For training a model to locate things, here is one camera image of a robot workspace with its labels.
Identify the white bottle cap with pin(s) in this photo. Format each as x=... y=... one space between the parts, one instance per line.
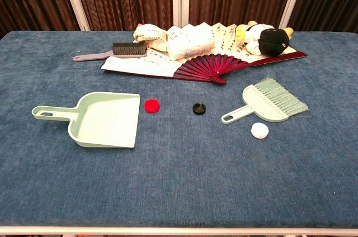
x=259 y=130

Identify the mint green hand broom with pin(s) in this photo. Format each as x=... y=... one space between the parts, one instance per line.
x=260 y=103

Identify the black bottle cap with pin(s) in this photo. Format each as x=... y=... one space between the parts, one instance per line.
x=199 y=108

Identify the black white yellow plush toy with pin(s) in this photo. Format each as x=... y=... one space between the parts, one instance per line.
x=272 y=42

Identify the mint green plastic dustpan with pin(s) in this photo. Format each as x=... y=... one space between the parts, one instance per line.
x=106 y=119

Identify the red bottle cap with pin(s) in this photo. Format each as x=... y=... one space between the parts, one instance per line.
x=151 y=105

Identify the cream printed cloth bundle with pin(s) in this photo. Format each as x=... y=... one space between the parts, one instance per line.
x=190 y=44

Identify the white table edge rail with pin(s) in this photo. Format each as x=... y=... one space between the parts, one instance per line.
x=179 y=231

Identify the grey brush with dark bristles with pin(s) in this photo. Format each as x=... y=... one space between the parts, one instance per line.
x=128 y=49

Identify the folding fan with red ribs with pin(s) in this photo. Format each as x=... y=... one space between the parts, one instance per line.
x=207 y=69

